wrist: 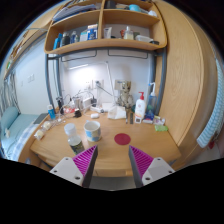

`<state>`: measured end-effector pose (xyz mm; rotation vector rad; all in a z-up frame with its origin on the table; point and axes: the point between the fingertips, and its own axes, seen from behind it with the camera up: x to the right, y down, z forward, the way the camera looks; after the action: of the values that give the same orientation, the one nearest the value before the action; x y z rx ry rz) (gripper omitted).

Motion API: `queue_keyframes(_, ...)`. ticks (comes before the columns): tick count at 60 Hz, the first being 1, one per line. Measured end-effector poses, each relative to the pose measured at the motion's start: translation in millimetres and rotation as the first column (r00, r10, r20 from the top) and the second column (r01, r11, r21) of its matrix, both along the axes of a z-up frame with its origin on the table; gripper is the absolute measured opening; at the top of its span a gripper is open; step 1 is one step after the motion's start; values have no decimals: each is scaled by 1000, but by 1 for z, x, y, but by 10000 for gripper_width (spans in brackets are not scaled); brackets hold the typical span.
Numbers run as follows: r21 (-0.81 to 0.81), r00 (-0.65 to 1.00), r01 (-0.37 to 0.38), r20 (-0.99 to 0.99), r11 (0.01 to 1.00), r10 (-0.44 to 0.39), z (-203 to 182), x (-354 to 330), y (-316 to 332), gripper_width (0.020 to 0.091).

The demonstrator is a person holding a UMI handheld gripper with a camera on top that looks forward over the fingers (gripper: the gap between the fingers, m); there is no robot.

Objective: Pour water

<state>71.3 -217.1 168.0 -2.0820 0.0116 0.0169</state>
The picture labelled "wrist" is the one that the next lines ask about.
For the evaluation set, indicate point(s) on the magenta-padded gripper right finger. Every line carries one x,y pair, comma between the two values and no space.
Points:
156,170

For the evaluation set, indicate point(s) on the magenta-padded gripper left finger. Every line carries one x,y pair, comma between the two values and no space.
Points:
68,170

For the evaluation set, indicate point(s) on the clear drink bottle dark label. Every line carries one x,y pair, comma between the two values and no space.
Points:
75,141

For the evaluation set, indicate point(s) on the green packet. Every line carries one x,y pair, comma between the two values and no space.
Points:
161,128

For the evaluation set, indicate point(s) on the white mug blue print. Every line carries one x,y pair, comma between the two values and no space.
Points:
92,131

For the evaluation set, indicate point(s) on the white paper roll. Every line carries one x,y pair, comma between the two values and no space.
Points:
39,134
47,125

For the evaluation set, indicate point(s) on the flat round red coaster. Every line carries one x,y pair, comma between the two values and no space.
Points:
122,139

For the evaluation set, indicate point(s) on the small white display device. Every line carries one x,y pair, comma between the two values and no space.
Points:
138,120

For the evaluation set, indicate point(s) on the dark blue pack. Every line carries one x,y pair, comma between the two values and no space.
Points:
149,116

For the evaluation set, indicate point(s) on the black charger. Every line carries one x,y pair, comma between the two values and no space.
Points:
77,113

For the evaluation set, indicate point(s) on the blue can white cap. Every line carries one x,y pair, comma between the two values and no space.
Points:
51,112

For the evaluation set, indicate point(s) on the bed with teal sheet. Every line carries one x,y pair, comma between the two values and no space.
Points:
20,128

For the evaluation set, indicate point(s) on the white pump bottle red pump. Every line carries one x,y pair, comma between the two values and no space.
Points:
140,108

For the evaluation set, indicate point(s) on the black upright device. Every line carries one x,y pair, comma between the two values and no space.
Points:
59,105

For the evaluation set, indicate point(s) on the dark green round container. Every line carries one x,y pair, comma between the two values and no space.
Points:
133,108

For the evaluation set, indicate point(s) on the white power strip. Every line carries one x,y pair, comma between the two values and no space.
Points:
96,109

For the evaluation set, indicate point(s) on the white tissue pack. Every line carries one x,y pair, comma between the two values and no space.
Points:
116,113

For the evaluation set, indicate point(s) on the white square adapter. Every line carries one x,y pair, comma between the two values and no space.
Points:
86,102

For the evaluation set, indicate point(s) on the white blue checkered cloth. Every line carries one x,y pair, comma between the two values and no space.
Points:
211,123

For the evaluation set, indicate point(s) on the white desk lamp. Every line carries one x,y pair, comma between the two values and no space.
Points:
105,106

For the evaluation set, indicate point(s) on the teal pillow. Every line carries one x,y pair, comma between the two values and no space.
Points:
9,118

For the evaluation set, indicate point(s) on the grey white striped curtain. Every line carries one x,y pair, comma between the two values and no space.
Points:
8,90

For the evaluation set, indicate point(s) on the wooden shelf unit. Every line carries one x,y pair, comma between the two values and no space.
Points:
100,43

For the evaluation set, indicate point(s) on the white wall socket plate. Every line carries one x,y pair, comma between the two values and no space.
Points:
99,83

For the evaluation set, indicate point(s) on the beige wall socket plate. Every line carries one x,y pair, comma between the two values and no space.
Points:
119,84

